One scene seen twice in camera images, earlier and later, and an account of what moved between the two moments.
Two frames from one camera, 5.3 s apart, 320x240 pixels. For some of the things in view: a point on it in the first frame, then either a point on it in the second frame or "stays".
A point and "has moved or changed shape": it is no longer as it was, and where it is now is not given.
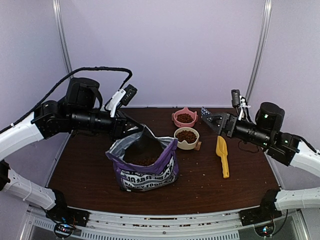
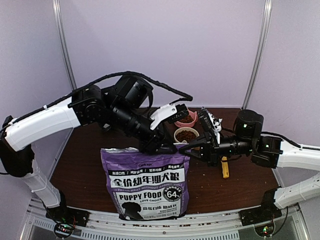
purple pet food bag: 144,162 has moved or changed shape
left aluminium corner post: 57,15 stays
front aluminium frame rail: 213,226 stays
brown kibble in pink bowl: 184,118 stays
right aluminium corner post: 261,51 stays
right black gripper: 228,121 → 209,152
